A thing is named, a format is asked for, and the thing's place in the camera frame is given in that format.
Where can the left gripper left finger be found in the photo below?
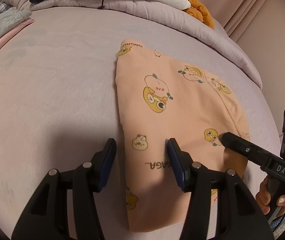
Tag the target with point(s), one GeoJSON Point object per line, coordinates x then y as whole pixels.
{"type": "Point", "coordinates": [46, 214]}

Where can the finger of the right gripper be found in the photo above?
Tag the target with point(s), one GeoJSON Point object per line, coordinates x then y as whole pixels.
{"type": "Point", "coordinates": [252, 152]}

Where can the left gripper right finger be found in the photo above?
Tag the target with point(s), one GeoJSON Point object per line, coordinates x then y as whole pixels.
{"type": "Point", "coordinates": [238, 214]}

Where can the peach cartoon print shirt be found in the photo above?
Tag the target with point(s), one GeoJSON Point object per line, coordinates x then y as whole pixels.
{"type": "Point", "coordinates": [159, 98]}

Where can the person right hand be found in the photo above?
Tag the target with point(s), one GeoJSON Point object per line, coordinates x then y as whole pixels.
{"type": "Point", "coordinates": [263, 198]}

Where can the lilac bed sheet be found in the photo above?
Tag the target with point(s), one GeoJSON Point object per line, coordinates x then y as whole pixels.
{"type": "Point", "coordinates": [57, 91]}

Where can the folded pink garment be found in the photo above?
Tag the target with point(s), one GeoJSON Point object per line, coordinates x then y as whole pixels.
{"type": "Point", "coordinates": [14, 31]}

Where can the folded grey garment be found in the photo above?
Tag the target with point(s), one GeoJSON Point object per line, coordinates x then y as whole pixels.
{"type": "Point", "coordinates": [11, 18]}

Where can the lilac folded duvet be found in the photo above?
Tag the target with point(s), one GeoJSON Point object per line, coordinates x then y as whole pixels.
{"type": "Point", "coordinates": [216, 38]}

